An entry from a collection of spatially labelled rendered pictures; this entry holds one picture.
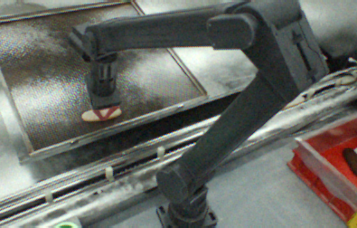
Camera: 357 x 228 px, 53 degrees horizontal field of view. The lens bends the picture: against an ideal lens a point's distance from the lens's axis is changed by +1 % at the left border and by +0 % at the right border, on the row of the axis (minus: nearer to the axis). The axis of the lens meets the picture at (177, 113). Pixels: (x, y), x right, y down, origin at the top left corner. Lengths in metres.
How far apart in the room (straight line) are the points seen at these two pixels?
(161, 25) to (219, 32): 0.15
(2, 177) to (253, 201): 0.59
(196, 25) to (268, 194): 0.53
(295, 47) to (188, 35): 0.16
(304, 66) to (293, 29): 0.05
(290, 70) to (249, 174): 0.56
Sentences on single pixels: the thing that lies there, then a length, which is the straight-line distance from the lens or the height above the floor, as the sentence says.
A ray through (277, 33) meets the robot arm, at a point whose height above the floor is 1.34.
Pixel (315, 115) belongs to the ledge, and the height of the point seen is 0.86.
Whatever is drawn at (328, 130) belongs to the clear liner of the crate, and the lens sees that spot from 1.01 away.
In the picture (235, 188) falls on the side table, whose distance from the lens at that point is 0.92.
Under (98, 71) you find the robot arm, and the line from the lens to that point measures 0.80.
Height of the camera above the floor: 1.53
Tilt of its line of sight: 41 degrees down
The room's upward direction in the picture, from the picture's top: 8 degrees clockwise
